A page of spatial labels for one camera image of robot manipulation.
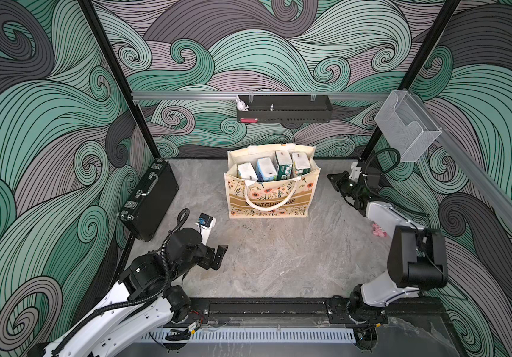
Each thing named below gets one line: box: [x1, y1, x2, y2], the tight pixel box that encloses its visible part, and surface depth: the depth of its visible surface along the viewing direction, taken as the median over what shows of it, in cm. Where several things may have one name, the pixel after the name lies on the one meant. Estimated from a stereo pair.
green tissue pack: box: [275, 150, 294, 181], surface depth 85 cm
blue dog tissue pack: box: [256, 156, 278, 183], surface depth 83 cm
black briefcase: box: [116, 159, 180, 242], surface depth 82 cm
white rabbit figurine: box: [235, 95, 249, 112], surface depth 87 cm
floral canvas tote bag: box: [224, 144, 321, 219], surface depth 83 cm
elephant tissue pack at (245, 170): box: [236, 162, 259, 181], surface depth 81 cm
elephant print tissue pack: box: [291, 151, 312, 178], surface depth 83 cm
